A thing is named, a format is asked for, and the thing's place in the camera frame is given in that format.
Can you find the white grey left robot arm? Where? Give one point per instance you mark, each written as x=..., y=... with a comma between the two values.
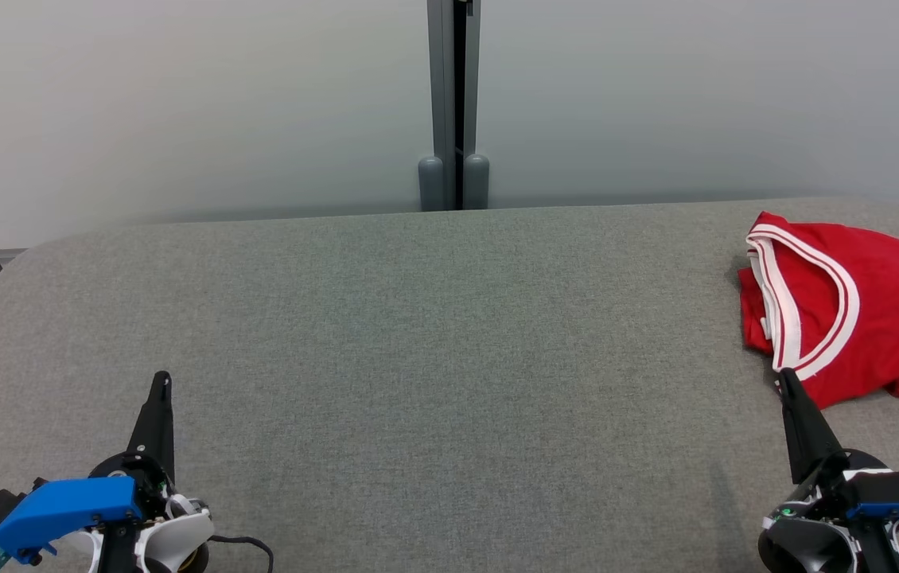
x=179, y=537

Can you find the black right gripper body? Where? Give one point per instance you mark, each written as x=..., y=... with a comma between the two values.
x=823, y=525

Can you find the grey vertical partition post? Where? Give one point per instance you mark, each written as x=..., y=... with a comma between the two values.
x=440, y=79

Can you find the blue left camera mount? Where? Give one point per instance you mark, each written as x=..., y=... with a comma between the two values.
x=68, y=509

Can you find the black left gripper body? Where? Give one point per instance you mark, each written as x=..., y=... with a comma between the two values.
x=127, y=469

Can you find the red shirt with white sleeves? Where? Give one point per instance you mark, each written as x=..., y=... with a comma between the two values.
x=879, y=278

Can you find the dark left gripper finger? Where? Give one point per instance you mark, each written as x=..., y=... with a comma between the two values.
x=157, y=430

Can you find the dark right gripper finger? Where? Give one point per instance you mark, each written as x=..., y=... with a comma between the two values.
x=807, y=446

